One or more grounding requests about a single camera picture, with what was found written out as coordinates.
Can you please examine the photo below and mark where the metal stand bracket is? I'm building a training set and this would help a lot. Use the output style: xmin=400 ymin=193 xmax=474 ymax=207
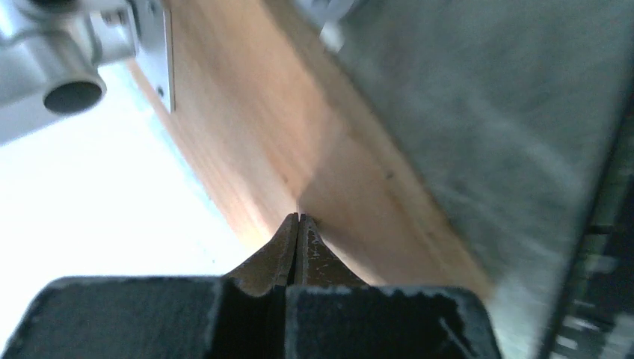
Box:
xmin=1 ymin=1 xmax=175 ymax=143

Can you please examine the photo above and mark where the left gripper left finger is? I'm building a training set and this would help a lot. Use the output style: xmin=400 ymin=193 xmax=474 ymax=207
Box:
xmin=223 ymin=213 xmax=299 ymax=297

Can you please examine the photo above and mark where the grey network switch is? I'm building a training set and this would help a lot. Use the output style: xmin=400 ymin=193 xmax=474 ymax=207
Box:
xmin=295 ymin=1 xmax=633 ymax=358

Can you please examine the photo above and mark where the wooden base board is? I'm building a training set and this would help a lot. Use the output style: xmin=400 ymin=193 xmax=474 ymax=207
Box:
xmin=129 ymin=1 xmax=493 ymax=299

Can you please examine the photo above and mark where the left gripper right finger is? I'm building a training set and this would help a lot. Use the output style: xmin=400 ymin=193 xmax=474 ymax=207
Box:
xmin=295 ymin=214 xmax=366 ymax=286

